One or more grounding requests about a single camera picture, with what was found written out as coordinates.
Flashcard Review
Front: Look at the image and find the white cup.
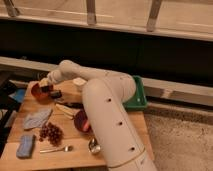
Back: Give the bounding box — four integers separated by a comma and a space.
73, 78, 86, 92

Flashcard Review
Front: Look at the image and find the grey cloth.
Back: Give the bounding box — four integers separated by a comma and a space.
23, 108, 52, 130

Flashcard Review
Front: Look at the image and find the metal spoon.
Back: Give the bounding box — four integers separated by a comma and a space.
40, 145, 73, 154

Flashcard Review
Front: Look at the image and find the green plastic tray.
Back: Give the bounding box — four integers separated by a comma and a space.
123, 75, 147, 111

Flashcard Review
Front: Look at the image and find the banana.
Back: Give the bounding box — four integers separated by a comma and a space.
56, 104, 74, 120

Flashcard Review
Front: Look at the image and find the purple bowl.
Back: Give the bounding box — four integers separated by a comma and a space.
74, 110, 88, 133

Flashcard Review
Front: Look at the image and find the black handled knife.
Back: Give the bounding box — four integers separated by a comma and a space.
58, 102, 84, 109

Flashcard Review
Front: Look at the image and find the black eraser block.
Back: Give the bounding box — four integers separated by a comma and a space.
41, 86, 52, 93

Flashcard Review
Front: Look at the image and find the small metal cup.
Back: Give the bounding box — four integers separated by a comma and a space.
88, 138, 101, 155

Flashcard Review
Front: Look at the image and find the wooden table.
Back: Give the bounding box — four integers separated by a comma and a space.
0, 79, 155, 171

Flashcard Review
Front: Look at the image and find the bunch of red grapes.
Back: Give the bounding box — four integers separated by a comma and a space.
39, 122, 63, 146

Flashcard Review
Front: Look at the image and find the orange carrot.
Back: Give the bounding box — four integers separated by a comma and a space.
83, 120, 90, 132

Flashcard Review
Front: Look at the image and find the red bowl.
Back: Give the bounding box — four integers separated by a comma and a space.
31, 83, 53, 101

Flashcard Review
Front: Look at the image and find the blue sponge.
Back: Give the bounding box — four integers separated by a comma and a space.
16, 135, 36, 159

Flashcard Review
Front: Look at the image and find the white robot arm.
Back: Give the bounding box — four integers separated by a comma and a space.
39, 60, 157, 171

